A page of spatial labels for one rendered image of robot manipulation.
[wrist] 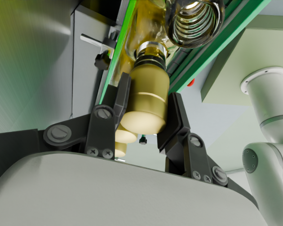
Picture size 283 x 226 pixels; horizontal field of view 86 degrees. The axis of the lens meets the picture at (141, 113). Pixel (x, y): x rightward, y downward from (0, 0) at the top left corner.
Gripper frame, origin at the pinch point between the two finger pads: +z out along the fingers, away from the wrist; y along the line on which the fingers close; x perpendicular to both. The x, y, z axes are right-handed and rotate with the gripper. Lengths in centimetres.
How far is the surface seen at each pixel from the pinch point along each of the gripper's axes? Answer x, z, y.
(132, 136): -4.9, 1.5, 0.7
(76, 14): -4.7, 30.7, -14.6
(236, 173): -244, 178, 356
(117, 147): -9.6, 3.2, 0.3
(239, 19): 7.9, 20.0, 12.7
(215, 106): -23, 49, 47
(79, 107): -42, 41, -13
